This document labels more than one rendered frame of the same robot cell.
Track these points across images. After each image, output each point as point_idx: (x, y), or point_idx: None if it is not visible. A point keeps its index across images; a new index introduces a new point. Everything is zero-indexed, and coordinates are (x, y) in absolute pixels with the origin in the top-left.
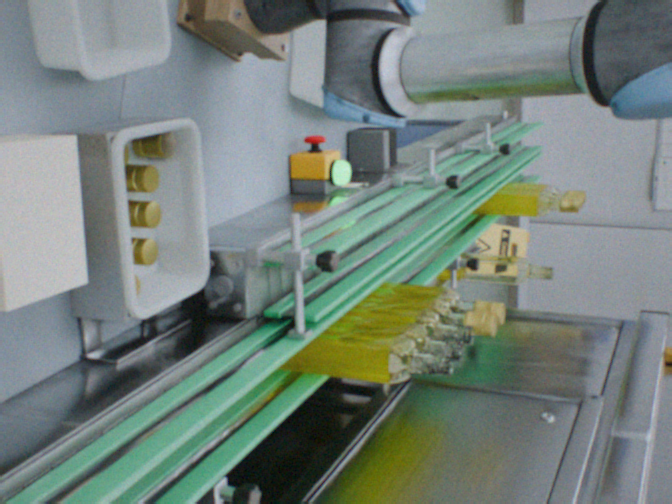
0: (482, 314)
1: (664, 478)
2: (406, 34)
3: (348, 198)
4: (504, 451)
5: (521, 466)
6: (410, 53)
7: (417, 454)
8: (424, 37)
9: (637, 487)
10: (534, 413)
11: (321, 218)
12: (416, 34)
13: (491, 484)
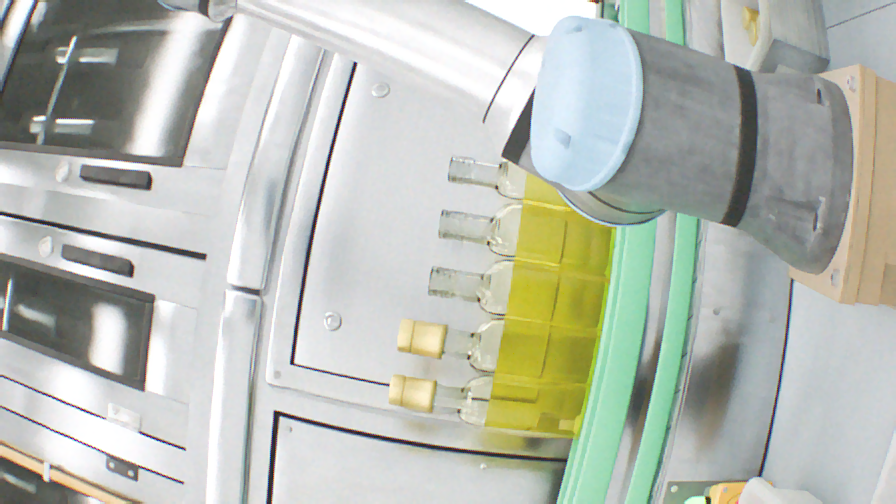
0: (418, 330)
1: (222, 231)
2: (537, 49)
3: (668, 469)
4: (383, 217)
5: (363, 185)
6: (519, 26)
7: (489, 192)
8: (500, 32)
9: (252, 171)
10: (348, 329)
11: (689, 349)
12: (523, 65)
13: (396, 141)
